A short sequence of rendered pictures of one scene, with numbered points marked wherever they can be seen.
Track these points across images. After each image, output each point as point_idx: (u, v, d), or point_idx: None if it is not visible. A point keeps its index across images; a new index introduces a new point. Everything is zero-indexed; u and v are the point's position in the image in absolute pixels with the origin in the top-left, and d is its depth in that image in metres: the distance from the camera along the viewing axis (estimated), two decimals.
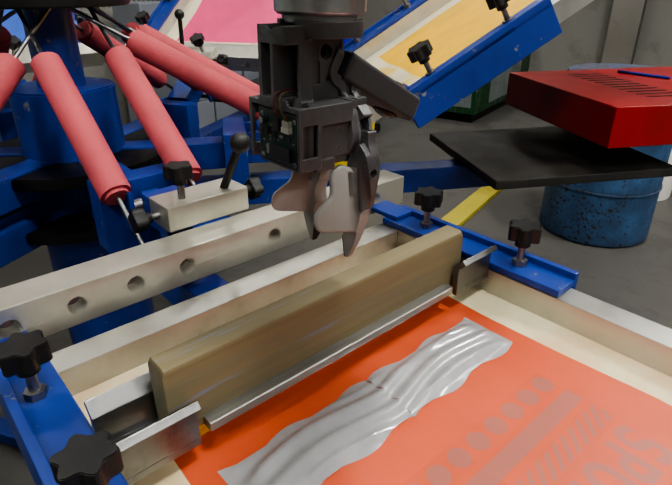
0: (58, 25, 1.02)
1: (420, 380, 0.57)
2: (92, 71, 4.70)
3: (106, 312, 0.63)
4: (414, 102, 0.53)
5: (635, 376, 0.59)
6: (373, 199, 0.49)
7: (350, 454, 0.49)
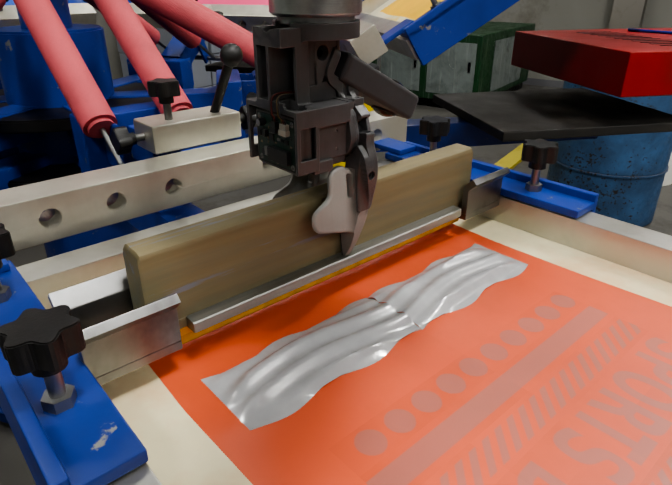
0: None
1: (428, 296, 0.52)
2: None
3: (84, 230, 0.58)
4: (412, 100, 0.52)
5: (664, 294, 0.53)
6: (371, 200, 0.49)
7: (350, 363, 0.43)
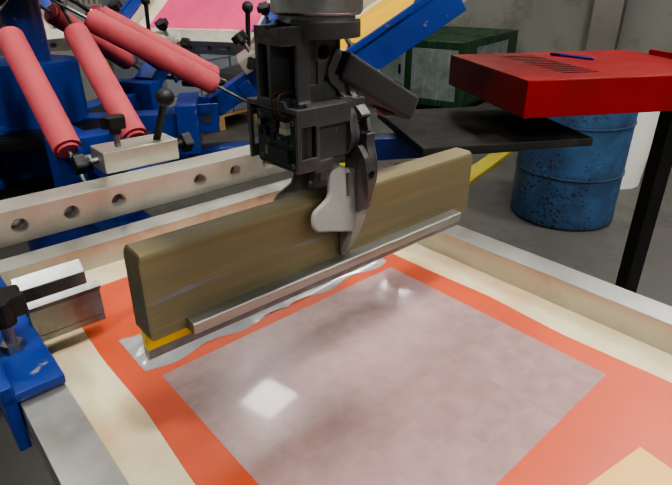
0: (23, 5, 1.14)
1: None
2: None
3: (46, 234, 0.76)
4: (412, 101, 0.53)
5: (478, 282, 0.71)
6: (370, 199, 0.49)
7: (226, 329, 0.61)
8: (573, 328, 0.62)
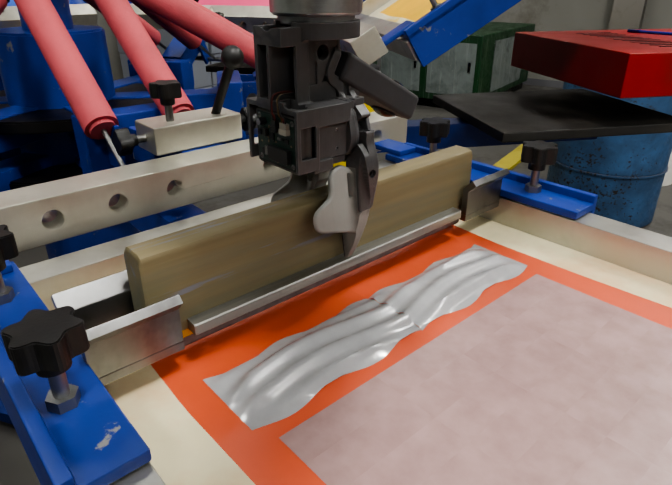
0: None
1: (428, 297, 0.52)
2: None
3: (86, 231, 0.58)
4: (412, 101, 0.52)
5: (662, 295, 0.54)
6: (372, 199, 0.49)
7: (351, 363, 0.44)
8: None
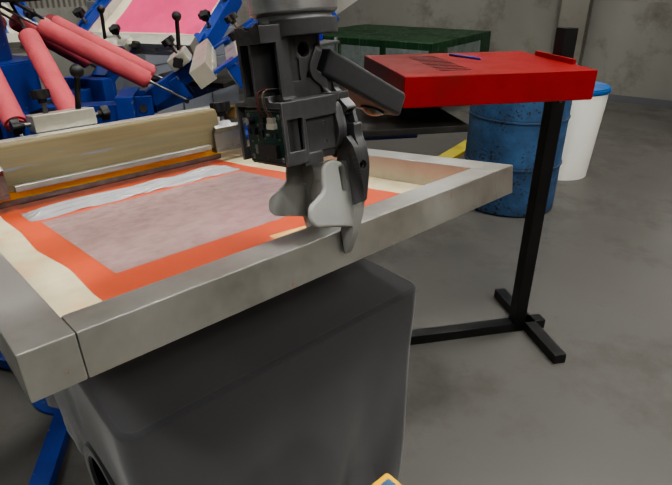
0: None
1: (164, 181, 0.93)
2: (70, 65, 5.09)
3: None
4: (399, 97, 0.54)
5: None
6: (366, 191, 0.49)
7: (97, 202, 0.84)
8: None
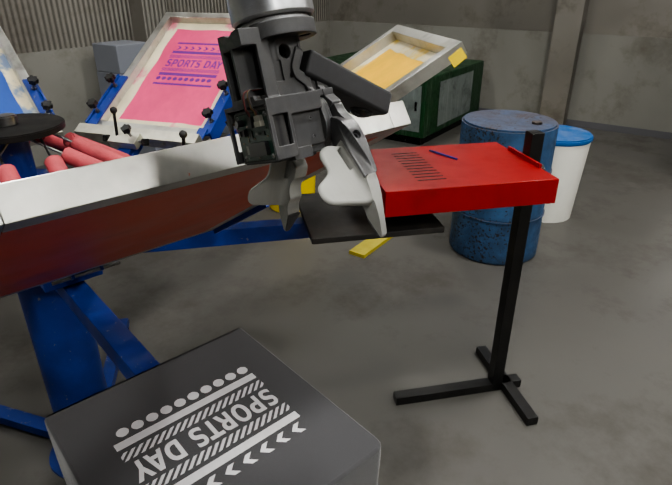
0: (17, 145, 1.60)
1: None
2: (76, 102, 5.29)
3: None
4: (385, 95, 0.55)
5: None
6: (372, 161, 0.47)
7: None
8: None
